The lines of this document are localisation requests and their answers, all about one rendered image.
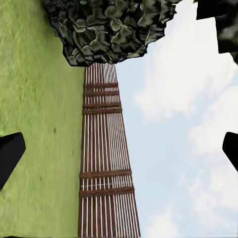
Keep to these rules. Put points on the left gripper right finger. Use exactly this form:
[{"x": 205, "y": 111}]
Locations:
[{"x": 230, "y": 148}]

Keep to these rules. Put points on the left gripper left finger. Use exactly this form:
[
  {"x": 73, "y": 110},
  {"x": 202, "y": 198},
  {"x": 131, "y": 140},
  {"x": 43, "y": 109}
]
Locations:
[{"x": 12, "y": 148}]

